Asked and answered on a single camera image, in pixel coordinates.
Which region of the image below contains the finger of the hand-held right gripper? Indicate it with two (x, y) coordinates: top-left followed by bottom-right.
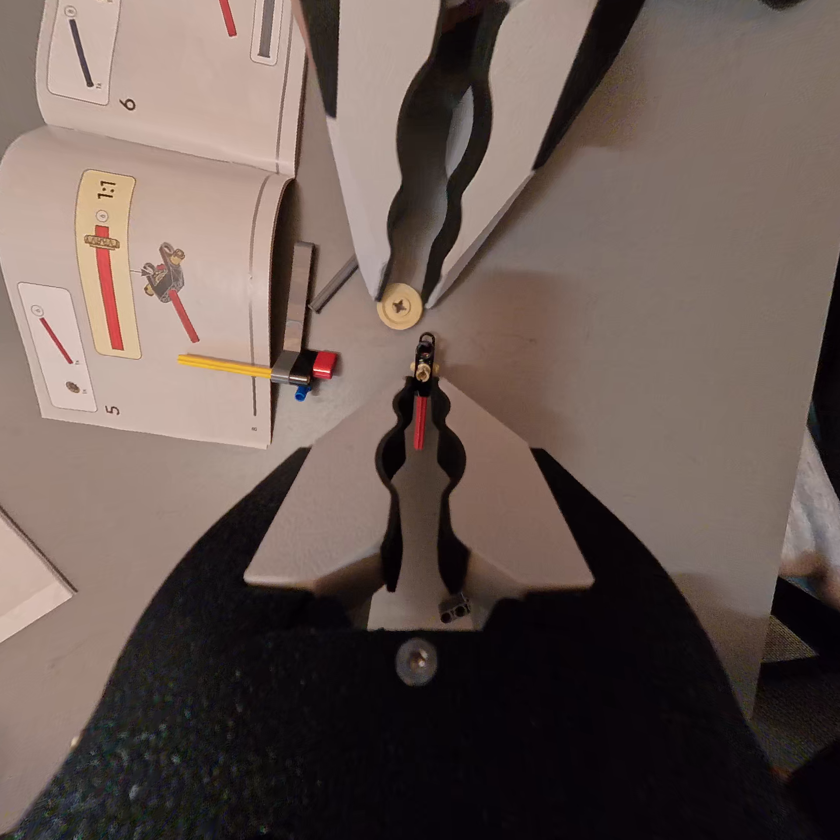
(422, 0), (601, 309)
(326, 0), (454, 303)

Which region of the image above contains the tan round lego gear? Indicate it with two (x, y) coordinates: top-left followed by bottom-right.
(377, 283), (423, 330)

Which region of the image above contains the grey lego beam yellow axle assembly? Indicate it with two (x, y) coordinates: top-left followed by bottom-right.
(177, 241), (340, 403)

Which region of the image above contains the black chair base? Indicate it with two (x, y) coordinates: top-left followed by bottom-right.
(769, 576), (840, 660)

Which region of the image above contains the white paper sheet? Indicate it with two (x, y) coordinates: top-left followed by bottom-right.
(0, 508), (76, 644)

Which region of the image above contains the black lego assembly red axle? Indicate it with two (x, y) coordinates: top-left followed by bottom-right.
(408, 331), (439, 452)

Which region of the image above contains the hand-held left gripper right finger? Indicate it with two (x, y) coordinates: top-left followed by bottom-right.
(430, 379), (597, 627)

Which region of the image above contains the lego instruction booklet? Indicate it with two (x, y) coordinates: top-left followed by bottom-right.
(0, 0), (308, 450)

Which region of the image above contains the long grey lego axle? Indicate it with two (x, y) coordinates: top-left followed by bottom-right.
(308, 256), (359, 313)

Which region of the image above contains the person's black clothing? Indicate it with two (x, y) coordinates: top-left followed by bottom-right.
(810, 256), (840, 473)

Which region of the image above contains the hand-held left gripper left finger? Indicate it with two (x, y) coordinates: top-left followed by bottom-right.
(243, 379), (416, 627)

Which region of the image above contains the white fuzzy cloth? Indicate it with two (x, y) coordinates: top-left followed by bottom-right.
(780, 440), (840, 588)

